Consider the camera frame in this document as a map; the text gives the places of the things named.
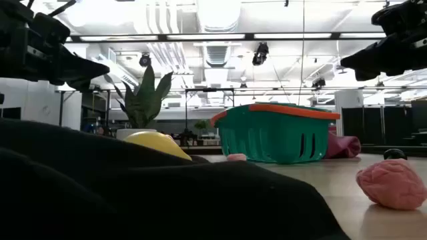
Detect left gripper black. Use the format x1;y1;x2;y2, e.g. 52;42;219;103
23;12;110;91

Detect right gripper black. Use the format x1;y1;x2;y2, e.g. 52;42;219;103
340;0;427;82

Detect small black toy fruit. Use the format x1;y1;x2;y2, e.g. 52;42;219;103
383;148;408;161

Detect yellow toy lemon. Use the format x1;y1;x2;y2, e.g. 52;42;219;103
123;131;193;161

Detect pink toy peach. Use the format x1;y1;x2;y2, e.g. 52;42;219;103
356;159;427;211

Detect distant table with black legs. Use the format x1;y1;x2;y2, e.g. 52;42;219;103
55;87;113;134

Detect white square column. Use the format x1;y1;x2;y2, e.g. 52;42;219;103
334;89;364;137

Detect black partition panels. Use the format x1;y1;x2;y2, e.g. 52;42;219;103
342;99;427;147

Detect snake plant in white pot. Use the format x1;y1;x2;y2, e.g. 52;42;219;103
103;65;174;141

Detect distant black monitor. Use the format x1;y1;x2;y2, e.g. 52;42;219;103
0;106;22;120

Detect purple cloth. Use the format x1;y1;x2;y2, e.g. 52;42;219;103
323;129;362;160

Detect teal basket with orange rim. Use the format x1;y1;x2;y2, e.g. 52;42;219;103
209;102;341;165

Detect black cloth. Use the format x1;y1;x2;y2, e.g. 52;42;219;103
0;118;351;240

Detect thin hanging cable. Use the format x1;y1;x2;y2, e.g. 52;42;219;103
298;0;306;106

